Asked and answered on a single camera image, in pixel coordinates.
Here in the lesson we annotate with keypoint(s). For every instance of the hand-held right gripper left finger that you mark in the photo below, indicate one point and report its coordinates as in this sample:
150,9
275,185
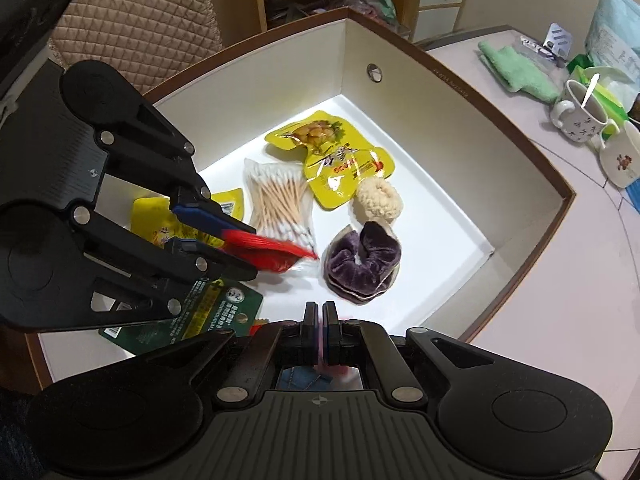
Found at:
311,330

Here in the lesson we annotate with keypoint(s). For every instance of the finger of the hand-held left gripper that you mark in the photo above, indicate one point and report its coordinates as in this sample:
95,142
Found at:
205,215
200,260

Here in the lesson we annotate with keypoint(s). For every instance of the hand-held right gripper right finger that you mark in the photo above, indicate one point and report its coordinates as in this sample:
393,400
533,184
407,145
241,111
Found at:
330,330

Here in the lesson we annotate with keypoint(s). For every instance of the blue binder clip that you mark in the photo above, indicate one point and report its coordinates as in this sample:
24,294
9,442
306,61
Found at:
300,378

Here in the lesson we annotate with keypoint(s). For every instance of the green card packet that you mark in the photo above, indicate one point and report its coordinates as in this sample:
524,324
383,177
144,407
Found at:
210,310

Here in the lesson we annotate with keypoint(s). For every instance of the yellow snack pouch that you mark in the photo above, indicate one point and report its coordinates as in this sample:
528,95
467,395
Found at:
150,220
340,170

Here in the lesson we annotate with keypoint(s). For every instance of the purple velvet scrunchie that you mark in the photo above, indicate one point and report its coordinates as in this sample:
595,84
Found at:
350,266

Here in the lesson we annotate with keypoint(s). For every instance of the red candy packet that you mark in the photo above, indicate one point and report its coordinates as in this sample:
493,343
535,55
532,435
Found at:
270,255

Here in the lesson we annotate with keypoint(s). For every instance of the bag of cotton swabs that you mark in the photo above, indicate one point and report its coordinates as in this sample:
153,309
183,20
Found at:
280,195

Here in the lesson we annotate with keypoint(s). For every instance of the cream knitted scrunchie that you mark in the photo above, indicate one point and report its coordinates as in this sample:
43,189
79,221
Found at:
365,201

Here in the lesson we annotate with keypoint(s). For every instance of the brown box with white inside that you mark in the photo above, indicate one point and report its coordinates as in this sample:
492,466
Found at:
450,125

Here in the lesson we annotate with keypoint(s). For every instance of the beige quilted chair cover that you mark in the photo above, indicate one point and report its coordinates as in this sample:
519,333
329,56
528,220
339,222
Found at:
135,15

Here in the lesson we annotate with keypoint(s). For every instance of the white drawer unit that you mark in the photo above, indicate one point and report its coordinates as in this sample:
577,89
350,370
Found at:
442,7

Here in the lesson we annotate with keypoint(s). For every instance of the light green cloth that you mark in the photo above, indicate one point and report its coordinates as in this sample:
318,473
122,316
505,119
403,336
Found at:
520,72

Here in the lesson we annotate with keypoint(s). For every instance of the white patterned mug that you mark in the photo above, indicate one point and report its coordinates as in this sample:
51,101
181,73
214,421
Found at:
580,122

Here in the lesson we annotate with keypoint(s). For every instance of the white cup with bear print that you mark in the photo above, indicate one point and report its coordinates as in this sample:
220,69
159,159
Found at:
622,160

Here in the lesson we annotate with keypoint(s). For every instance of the metal spoon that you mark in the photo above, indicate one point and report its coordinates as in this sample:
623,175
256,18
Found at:
591,87

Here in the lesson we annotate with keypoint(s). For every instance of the green tissue pack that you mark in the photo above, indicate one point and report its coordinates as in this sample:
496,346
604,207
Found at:
612,95

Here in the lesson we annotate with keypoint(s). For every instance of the small striped packet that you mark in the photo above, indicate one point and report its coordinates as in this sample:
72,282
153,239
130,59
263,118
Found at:
557,40

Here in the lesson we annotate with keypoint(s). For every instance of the pale blue printed bag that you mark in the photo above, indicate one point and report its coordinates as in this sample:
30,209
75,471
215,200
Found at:
617,25

